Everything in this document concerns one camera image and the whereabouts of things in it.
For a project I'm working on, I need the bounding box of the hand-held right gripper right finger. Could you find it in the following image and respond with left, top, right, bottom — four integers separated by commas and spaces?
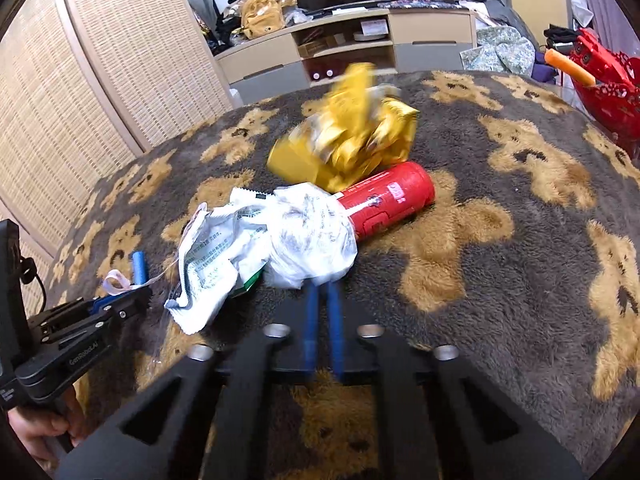
324, 281, 587, 480

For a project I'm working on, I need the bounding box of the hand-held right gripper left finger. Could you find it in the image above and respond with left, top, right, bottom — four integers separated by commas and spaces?
54, 284, 321, 480

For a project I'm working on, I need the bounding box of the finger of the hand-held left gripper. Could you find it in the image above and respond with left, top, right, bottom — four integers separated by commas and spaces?
30, 287, 153, 367
27, 296, 115, 335

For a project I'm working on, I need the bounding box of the pink and white strip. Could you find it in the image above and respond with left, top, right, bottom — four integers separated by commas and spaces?
102, 269, 135, 297

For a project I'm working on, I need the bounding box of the gold foil wrapper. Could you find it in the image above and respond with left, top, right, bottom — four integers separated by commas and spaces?
266, 62, 421, 193

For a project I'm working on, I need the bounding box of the person's left hand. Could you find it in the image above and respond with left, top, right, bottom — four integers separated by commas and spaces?
7, 394, 87, 469

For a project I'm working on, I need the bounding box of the small blue tube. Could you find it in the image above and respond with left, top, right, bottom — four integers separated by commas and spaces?
131, 251, 150, 286

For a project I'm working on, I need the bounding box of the white and green printed packet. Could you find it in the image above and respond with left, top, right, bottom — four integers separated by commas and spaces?
164, 187, 273, 336

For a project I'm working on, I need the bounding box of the red can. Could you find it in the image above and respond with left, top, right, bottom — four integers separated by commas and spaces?
336, 161, 436, 242

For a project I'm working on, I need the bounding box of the bear-printed brown blanket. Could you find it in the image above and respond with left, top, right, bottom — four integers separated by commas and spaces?
47, 70, 640, 480

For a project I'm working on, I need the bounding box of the rattan folding screen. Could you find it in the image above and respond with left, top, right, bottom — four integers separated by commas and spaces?
0, 0, 236, 313

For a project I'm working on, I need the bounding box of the beige television cabinet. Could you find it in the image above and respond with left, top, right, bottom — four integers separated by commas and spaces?
214, 2, 479, 106

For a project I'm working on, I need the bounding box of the yellow backpack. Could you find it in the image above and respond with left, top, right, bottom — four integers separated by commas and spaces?
240, 0, 286, 40

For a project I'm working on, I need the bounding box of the floral green cloth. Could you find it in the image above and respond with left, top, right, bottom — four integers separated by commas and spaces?
460, 25, 537, 73

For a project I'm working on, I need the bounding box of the pile of clothes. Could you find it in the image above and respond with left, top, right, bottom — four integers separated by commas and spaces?
177, 0, 301, 53

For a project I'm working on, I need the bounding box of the dark patterned cloth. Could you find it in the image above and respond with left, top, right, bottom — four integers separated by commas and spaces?
377, 0, 463, 10

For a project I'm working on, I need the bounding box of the orange stick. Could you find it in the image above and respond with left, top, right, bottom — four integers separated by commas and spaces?
544, 48, 597, 88

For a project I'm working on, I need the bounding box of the grey jacket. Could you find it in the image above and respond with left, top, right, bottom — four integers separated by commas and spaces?
459, 0, 531, 41

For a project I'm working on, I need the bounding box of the black bag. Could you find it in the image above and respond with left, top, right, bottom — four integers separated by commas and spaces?
543, 23, 581, 48

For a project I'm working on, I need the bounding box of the red openwork basket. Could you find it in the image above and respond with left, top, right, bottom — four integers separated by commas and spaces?
567, 27, 640, 143

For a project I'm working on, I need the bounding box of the black cable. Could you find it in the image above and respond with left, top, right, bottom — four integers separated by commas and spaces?
19, 257, 47, 307

